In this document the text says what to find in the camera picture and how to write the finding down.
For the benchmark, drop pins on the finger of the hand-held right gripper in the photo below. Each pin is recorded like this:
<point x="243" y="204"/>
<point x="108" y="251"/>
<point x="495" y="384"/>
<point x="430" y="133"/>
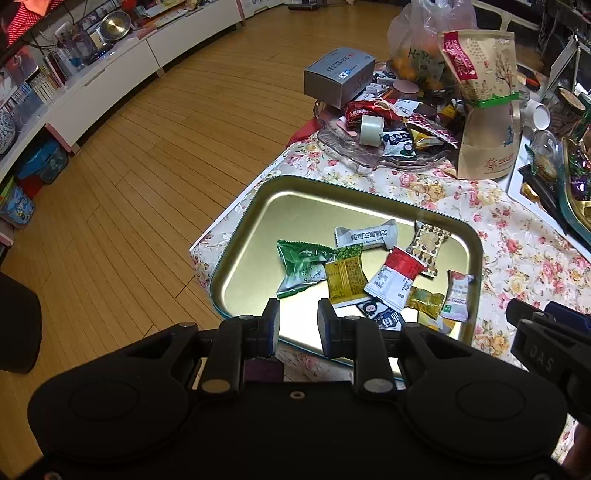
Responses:
<point x="521" y="313"/>
<point x="565" y="314"/>

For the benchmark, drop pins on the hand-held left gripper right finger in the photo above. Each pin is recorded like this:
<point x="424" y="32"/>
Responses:
<point x="326" y="333"/>

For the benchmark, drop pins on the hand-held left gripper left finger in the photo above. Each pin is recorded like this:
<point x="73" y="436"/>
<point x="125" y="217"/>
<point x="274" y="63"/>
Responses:
<point x="272" y="328"/>

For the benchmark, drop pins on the yellow green snack packet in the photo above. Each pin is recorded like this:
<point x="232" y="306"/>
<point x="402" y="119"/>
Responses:
<point x="346" y="281"/>

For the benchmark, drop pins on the dark blue white snack packet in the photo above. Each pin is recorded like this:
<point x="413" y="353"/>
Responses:
<point x="381" y="314"/>

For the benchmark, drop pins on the green white snack packet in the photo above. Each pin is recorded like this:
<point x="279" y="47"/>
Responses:
<point x="300" y="270"/>

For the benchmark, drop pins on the white orange snack packet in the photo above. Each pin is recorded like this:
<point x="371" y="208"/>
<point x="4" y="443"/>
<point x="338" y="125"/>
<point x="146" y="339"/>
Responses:
<point x="457" y="295"/>

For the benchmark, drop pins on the yellow white snack packet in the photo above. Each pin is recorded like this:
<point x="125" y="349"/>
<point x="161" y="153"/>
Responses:
<point x="442" y="326"/>

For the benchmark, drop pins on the red white snack packet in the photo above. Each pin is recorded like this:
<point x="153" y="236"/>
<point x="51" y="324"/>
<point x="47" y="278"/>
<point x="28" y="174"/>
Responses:
<point x="397" y="284"/>

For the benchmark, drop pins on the grey snack packet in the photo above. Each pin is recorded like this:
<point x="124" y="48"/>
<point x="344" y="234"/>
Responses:
<point x="367" y="235"/>

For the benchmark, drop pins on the brown gold patterned candy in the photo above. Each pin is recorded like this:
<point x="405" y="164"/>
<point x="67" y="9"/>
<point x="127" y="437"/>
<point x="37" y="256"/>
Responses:
<point x="429" y="244"/>

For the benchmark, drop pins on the blue rimmed tin tray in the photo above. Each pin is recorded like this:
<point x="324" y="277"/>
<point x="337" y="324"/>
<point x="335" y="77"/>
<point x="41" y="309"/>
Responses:
<point x="277" y="212"/>

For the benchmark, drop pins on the floral tablecloth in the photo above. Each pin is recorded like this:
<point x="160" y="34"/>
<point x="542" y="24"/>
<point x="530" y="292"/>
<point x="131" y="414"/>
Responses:
<point x="508" y="240"/>

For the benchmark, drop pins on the gold foil chocolate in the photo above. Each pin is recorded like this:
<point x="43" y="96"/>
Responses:
<point x="531" y="191"/>

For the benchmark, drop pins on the white flat board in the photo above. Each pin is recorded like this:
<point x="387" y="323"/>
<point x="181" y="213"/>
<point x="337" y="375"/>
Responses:
<point x="519" y="187"/>

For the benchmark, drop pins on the teal tin with gold insert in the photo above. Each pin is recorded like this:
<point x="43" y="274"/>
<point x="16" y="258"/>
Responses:
<point x="577" y="189"/>

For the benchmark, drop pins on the small glass jar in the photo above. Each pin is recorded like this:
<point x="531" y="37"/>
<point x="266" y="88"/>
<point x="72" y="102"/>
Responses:
<point x="545" y="157"/>

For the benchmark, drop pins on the clear glass plate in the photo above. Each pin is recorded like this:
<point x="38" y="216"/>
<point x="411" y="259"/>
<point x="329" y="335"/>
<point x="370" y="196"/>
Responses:
<point x="378" y="154"/>

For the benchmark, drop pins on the white tape roll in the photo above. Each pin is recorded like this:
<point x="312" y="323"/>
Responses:
<point x="371" y="131"/>

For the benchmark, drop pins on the brown paper snack bag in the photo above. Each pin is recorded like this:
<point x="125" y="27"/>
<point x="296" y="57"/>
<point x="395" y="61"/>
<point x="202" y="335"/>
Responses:
<point x="485" y="101"/>

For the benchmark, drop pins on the pile of small snack packets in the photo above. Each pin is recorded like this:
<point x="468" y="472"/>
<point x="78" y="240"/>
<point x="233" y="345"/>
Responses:
<point x="406" y="120"/>

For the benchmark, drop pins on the black chair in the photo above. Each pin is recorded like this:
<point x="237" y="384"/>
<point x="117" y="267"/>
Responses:
<point x="18" y="323"/>

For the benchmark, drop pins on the grey cardboard box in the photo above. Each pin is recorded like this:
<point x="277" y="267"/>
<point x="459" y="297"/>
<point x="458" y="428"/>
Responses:
<point x="339" y="76"/>

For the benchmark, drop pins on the blue storage bin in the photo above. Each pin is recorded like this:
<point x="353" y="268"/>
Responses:
<point x="44" y="161"/>

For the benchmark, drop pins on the patterned storage bin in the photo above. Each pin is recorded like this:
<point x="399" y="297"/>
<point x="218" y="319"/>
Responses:
<point x="16" y="206"/>

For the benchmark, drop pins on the clear plastic bag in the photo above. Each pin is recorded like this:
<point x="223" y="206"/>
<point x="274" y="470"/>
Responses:
<point x="429" y="41"/>

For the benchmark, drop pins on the white low cabinet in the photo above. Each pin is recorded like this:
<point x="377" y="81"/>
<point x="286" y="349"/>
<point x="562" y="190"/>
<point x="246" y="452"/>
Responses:
<point x="92" y="87"/>

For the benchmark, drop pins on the blue white vase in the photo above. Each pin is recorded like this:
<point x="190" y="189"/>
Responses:
<point x="5" y="134"/>

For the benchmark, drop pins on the row of books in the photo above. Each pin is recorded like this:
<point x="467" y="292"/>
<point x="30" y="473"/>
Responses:
<point x="37" y="87"/>

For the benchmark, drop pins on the metal bowl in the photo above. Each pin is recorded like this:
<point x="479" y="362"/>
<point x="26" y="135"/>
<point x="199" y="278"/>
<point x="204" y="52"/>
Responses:
<point x="113" y="25"/>

